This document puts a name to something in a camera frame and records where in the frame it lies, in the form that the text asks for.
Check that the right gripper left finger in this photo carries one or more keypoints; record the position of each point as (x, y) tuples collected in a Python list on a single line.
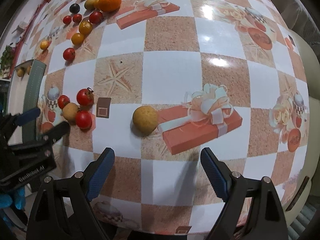
[(97, 172)]

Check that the white tray with green rim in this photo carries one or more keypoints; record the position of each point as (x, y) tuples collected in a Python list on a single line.
[(23, 96)]

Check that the small red cherry tomato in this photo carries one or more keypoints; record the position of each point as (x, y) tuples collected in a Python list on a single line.
[(63, 100)]

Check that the brown longan fruit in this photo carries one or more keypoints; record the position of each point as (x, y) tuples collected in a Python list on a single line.
[(145, 119)]

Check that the green-yellow kiwi fruit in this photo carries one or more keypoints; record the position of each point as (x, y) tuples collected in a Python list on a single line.
[(91, 5)]

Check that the dark purple grape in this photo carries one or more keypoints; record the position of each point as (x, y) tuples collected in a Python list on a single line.
[(74, 8)]

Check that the yellow cherry tomato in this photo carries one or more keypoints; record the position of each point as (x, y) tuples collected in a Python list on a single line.
[(85, 28)]

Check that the small yellow tomato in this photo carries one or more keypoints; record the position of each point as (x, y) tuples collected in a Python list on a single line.
[(44, 45)]

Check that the orange cherry tomato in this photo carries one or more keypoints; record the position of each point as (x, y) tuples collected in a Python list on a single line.
[(77, 39)]

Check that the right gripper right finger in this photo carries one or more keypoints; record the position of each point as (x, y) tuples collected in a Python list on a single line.
[(217, 172)]

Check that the longan in tray corner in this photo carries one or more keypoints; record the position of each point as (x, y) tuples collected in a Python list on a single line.
[(20, 72)]

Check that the potted green plant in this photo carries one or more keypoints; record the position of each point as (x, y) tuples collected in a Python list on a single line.
[(7, 59)]

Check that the large red tomato with stem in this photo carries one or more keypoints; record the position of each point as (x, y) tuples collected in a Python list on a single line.
[(85, 97)]

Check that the brown longan near tomatoes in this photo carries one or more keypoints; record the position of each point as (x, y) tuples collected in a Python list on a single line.
[(69, 111)]

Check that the blue gloved left hand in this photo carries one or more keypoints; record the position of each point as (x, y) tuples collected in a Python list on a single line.
[(16, 202)]

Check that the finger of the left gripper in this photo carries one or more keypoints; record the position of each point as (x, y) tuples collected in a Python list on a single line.
[(56, 133), (27, 116)]

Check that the orange tangerine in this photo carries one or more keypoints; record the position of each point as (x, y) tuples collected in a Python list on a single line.
[(109, 5)]

